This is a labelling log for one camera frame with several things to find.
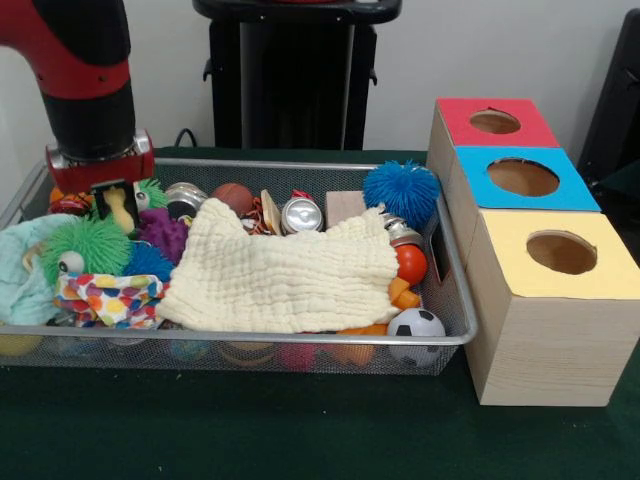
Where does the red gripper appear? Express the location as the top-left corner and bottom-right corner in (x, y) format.
(45, 129), (156, 221)

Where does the yellow plush toy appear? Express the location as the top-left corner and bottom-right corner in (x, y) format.
(105, 187), (140, 235)

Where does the green puffer toy with eyes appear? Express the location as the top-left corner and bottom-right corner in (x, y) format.
(38, 215), (132, 284)
(133, 178), (169, 211)

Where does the cream muslin cloth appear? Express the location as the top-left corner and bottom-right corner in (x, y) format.
(155, 197), (402, 334)

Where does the shallow metal mesh bin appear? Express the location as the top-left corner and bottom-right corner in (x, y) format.
(0, 154), (479, 377)

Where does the wooden box with three holes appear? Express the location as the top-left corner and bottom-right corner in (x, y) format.
(426, 97), (640, 407)

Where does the purple spiky rubber toy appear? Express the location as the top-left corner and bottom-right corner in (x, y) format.
(137, 207), (190, 264)

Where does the small orange basketball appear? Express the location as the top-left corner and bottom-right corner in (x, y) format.
(48, 186), (95, 209)

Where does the white polka dot cloth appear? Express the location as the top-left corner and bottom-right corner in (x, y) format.
(53, 271), (171, 330)

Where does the mint green cloth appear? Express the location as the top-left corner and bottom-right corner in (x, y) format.
(0, 214), (81, 326)

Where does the large blue puffer ball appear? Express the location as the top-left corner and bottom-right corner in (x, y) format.
(362, 158), (442, 229)

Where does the dark green table cloth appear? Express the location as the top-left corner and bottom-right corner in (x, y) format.
(588, 158), (640, 201)
(0, 145), (640, 480)

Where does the small soccer ball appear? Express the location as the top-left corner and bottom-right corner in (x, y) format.
(386, 307), (447, 341)

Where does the black upright panel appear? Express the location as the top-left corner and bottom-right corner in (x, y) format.
(577, 8), (640, 186)

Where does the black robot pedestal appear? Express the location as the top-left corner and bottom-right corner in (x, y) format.
(192, 0), (404, 151)

